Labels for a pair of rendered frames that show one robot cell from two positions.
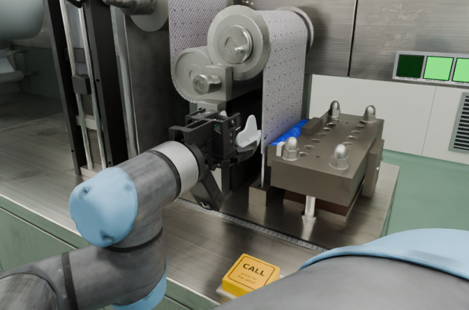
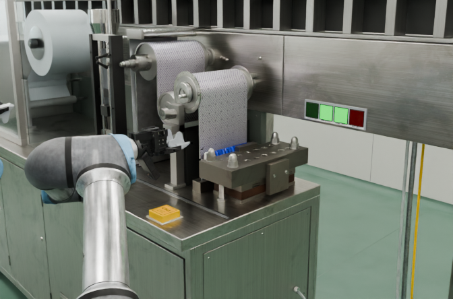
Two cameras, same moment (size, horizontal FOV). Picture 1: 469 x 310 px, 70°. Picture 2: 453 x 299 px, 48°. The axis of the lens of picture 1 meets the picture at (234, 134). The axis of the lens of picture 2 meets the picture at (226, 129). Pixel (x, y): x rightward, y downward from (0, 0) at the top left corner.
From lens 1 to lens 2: 1.14 m
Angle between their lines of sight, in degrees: 17
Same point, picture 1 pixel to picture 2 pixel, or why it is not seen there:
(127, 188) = not seen: hidden behind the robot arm
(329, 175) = (222, 170)
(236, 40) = (184, 90)
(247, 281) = (159, 211)
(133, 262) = not seen: hidden behind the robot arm
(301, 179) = (212, 172)
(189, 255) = (141, 205)
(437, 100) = not seen: outside the picture
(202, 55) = (171, 97)
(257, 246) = (179, 206)
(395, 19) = (303, 78)
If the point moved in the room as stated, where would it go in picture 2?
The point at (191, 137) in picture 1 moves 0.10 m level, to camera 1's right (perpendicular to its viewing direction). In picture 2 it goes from (137, 137) to (167, 139)
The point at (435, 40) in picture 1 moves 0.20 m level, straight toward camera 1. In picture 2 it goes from (323, 94) to (287, 102)
